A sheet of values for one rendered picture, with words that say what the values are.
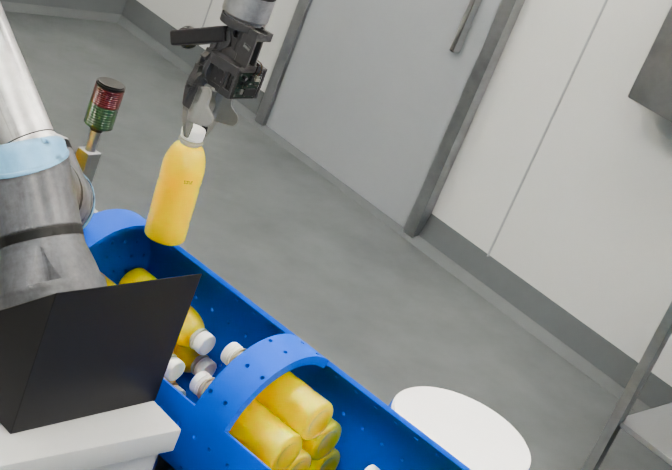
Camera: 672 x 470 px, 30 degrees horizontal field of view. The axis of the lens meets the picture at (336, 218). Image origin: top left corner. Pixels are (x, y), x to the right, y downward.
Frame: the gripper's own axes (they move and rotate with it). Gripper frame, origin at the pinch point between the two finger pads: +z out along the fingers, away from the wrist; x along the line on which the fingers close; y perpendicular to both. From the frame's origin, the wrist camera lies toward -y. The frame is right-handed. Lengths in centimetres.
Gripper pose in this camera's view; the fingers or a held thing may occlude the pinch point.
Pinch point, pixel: (194, 127)
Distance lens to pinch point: 203.9
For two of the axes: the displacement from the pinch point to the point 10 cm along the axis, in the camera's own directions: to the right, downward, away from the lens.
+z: -3.5, 8.6, 3.6
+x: 6.0, -0.9, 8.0
